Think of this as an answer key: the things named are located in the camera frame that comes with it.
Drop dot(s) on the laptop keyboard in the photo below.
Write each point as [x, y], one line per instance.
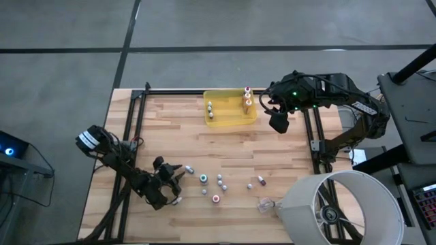
[427, 204]

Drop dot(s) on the black computer with blue light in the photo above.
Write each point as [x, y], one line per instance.
[10, 149]

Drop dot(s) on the large green food colouring bottle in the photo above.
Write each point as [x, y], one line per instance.
[203, 178]

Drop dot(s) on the white paper sheet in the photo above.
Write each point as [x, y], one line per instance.
[358, 157]

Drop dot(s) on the white drum lamp shade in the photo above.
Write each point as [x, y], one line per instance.
[299, 204]

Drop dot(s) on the small brown food colouring bottle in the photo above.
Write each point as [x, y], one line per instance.
[262, 180]

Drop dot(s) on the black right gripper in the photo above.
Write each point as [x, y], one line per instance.
[279, 122]

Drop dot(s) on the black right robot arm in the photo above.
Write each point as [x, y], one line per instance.
[340, 92]

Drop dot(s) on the grey side cart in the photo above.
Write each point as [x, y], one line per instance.
[20, 166]

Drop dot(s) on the black stand pole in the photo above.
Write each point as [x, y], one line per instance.
[413, 64]

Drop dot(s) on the yellow translucent plastic bin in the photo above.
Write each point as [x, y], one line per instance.
[228, 112]

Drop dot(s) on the dark grey desk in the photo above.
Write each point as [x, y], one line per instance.
[408, 109]

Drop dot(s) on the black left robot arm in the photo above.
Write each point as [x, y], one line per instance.
[119, 163]

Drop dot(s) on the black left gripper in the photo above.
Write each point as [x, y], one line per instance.
[167, 175]

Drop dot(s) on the large purple food colouring bottle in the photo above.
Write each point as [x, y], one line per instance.
[247, 89]

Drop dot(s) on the black metal table frame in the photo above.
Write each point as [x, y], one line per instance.
[170, 92]

